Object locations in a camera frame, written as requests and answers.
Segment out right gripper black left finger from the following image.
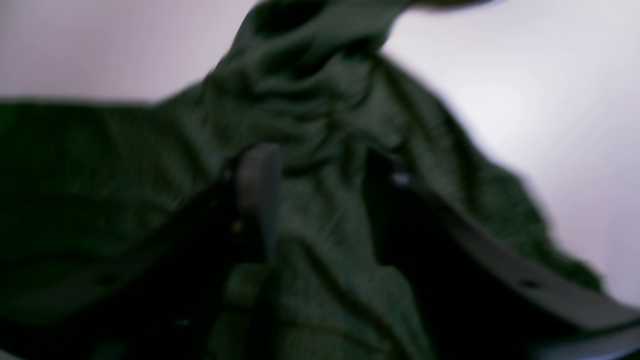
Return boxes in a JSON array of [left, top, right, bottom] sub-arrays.
[[1, 144, 282, 360]]

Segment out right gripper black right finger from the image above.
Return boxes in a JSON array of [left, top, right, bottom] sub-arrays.
[[365, 152, 640, 360]]

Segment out dark green t-shirt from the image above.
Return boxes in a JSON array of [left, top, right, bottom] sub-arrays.
[[0, 0, 602, 360]]

